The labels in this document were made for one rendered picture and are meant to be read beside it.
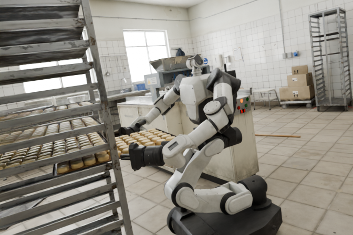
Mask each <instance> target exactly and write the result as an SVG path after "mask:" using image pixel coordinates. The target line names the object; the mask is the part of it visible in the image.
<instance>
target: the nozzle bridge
mask: <svg viewBox="0 0 353 235"><path fill-rule="evenodd" d="M200 68H203V74H207V73H210V65H205V66H202V67H200ZM186 70H187V71H188V72H187V71H186ZM192 70H193V69H189V68H184V69H177V70H170V71H163V72H156V73H151V74H145V75H143V77H144V83H145V87H146V89H150V91H151V96H152V103H154V101H155V100H156V99H157V98H158V97H160V92H159V88H162V87H167V86H172V85H175V84H174V83H175V79H176V76H178V75H179V74H182V75H183V72H184V76H185V74H186V76H188V77H189V75H188V74H189V73H190V74H191V76H193V75H192V73H191V72H192ZM173 72H174V73H173ZM178 72H179V73H178ZM174 74H175V78H174ZM172 76H173V79H174V82H172Z"/></svg>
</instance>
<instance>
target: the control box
mask: <svg viewBox="0 0 353 235"><path fill-rule="evenodd" d="M246 98H248V101H247V100H246ZM241 99H242V100H243V102H242V103H241ZM236 101H237V104H236V110H235V113H234V116H236V115H239V114H242V113H244V110H245V112H248V111H251V103H250V96H249V95H247V96H244V97H240V98H237V99H236ZM245 104H247V107H245ZM238 106H240V109H239V110H238V109H237V107H238ZM241 110H242V113H241Z"/></svg>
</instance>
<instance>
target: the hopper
mask: <svg viewBox="0 0 353 235"><path fill-rule="evenodd" d="M190 56H191V55H187V56H178V57H168V58H160V59H157V60H153V61H149V63H150V65H151V66H152V67H153V68H154V70H155V71H156V72H163V71H170V70H177V69H184V68H187V66H186V61H187V59H188V58H189V57H190Z"/></svg>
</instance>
